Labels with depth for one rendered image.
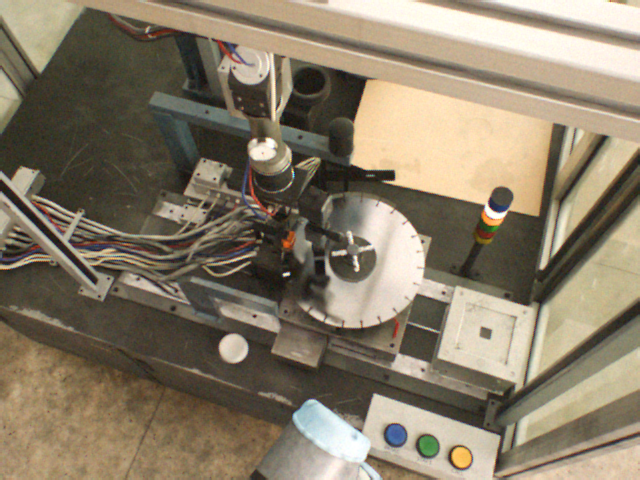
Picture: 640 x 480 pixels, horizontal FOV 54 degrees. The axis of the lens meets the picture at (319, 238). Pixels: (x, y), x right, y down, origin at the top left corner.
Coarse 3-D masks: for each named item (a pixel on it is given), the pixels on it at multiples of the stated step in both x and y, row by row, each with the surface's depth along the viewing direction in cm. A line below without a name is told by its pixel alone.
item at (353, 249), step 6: (348, 234) 142; (348, 240) 141; (348, 246) 140; (354, 246) 140; (366, 246) 140; (372, 246) 140; (336, 252) 140; (342, 252) 140; (348, 252) 139; (354, 252) 139; (348, 258) 142; (354, 258) 139; (354, 264) 139
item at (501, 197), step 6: (492, 192) 127; (498, 192) 127; (504, 192) 127; (510, 192) 127; (492, 198) 126; (498, 198) 126; (504, 198) 126; (510, 198) 126; (492, 204) 128; (498, 204) 126; (504, 204) 126; (498, 210) 128; (504, 210) 128
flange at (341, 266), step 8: (344, 240) 145; (352, 240) 145; (360, 240) 145; (336, 248) 145; (344, 248) 144; (336, 256) 144; (344, 256) 142; (360, 256) 142; (368, 256) 143; (376, 256) 143; (336, 264) 143; (344, 264) 143; (352, 264) 141; (360, 264) 142; (368, 264) 143; (336, 272) 142; (344, 272) 142; (352, 272) 142; (360, 272) 142; (368, 272) 142; (352, 280) 142; (360, 280) 142
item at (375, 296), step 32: (352, 224) 148; (384, 224) 148; (288, 256) 145; (384, 256) 144; (416, 256) 144; (288, 288) 142; (320, 288) 142; (352, 288) 141; (384, 288) 141; (416, 288) 141; (352, 320) 138; (384, 320) 138
